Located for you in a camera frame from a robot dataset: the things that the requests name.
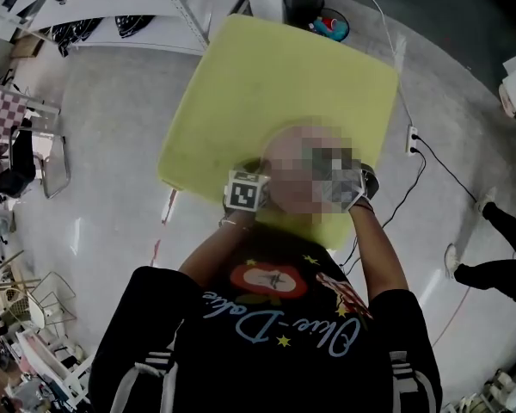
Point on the black helmet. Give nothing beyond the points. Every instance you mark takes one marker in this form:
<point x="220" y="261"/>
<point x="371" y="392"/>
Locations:
<point x="64" y="37"/>
<point x="89" y="27"/>
<point x="133" y="24"/>

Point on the table with red checkered cloth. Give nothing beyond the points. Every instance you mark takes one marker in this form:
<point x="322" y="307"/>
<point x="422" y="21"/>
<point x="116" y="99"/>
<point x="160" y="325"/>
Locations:
<point x="4" y="118"/>

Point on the person's left forearm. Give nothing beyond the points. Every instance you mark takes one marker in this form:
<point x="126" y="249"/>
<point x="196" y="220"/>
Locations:
<point x="217" y="252"/>

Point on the black bin with rubbish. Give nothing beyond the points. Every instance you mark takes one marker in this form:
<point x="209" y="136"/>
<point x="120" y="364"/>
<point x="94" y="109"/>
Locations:
<point x="331" y="26"/>

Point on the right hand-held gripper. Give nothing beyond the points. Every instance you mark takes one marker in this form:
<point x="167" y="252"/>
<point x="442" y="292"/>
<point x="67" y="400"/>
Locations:
<point x="370" y="183"/>

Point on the person's black printed shirt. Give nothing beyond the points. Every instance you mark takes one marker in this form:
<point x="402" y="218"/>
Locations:
<point x="262" y="351"/>

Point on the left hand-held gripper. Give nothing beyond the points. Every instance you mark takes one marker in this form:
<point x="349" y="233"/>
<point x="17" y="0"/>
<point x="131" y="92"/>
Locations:
<point x="244" y="194"/>

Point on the pink large plate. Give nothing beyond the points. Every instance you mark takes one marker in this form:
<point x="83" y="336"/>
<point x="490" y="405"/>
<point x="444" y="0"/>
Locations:
<point x="288" y="187"/>

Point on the table with yellow-green tablecloth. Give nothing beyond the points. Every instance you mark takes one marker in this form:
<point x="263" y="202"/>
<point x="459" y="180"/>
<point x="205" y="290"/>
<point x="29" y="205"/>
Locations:
<point x="284" y="80"/>

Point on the person's right forearm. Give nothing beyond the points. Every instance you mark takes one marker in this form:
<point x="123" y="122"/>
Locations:
<point x="380" y="256"/>

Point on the black metal-frame chair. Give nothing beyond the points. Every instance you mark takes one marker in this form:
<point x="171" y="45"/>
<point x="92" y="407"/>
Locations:
<point x="21" y="157"/>

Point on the white power strip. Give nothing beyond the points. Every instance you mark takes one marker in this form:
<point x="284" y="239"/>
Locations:
<point x="412" y="140"/>

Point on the black mesh waste bin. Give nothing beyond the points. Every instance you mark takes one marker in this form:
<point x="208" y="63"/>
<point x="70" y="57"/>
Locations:
<point x="303" y="7"/>

